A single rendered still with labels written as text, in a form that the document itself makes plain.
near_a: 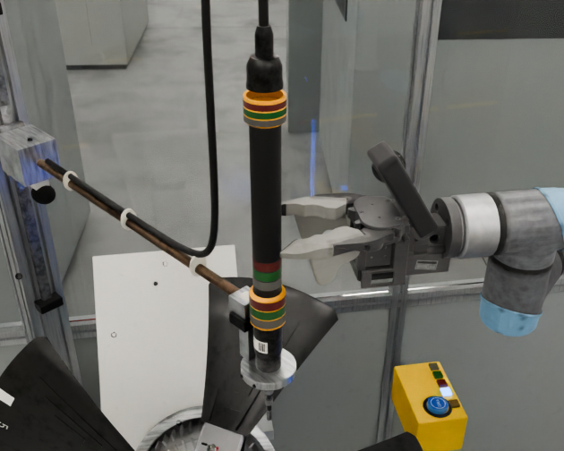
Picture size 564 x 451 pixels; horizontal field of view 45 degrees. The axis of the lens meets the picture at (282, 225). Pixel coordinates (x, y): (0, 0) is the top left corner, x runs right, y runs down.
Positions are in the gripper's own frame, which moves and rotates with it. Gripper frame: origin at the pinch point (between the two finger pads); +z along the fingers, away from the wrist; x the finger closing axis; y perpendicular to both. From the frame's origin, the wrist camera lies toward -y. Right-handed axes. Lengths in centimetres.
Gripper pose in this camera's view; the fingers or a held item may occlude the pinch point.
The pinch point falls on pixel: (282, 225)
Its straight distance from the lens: 75.7
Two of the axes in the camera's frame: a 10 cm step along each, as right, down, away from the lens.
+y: 0.0, 8.6, 5.1
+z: -9.9, 0.8, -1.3
